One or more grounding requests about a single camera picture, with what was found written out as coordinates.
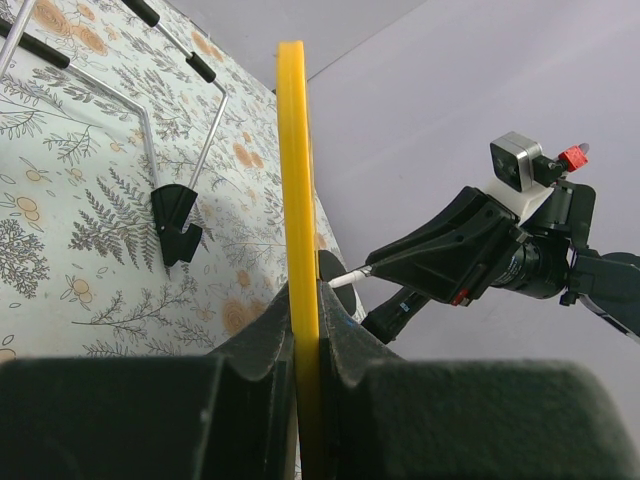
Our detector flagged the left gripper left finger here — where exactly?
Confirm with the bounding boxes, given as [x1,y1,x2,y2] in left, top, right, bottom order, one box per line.
[207,286,295,479]

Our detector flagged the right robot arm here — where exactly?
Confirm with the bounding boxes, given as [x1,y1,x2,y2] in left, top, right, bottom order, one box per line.
[362,181,639,344]

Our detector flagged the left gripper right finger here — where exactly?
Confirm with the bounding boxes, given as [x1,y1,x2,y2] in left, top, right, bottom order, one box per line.
[317,281,398,479]

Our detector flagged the yellow framed whiteboard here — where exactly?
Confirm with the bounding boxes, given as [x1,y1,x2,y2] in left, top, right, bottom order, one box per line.
[276,41,325,479]

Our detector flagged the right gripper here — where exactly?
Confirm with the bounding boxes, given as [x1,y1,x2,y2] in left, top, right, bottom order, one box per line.
[365,182,598,303]

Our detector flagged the floral table mat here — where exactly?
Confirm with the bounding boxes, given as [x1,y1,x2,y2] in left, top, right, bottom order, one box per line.
[0,0,371,361]

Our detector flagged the black toy gun orange tip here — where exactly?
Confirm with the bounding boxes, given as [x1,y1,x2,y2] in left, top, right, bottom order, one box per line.
[318,250,429,344]

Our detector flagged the red whiteboard marker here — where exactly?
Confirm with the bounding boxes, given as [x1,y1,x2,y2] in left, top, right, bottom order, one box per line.
[328,266,371,289]

